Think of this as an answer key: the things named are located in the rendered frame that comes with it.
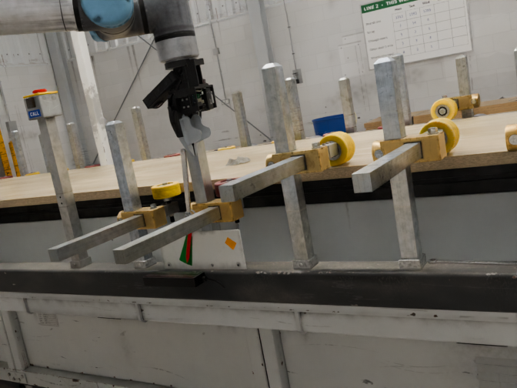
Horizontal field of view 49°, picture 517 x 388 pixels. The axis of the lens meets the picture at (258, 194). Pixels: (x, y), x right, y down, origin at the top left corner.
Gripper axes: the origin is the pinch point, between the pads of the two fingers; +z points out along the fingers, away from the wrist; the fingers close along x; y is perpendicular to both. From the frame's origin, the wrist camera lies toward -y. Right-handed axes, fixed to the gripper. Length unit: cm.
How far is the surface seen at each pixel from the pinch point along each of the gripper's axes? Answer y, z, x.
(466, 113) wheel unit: 38, 10, 115
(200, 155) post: -2.9, 2.0, 7.1
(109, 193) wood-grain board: -52, 12, 22
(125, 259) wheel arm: 0.7, 16.8, -27.4
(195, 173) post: -4.9, 6.2, 6.1
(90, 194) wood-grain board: -61, 11, 22
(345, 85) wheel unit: -7, -7, 115
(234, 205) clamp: 4.3, 15.1, 6.8
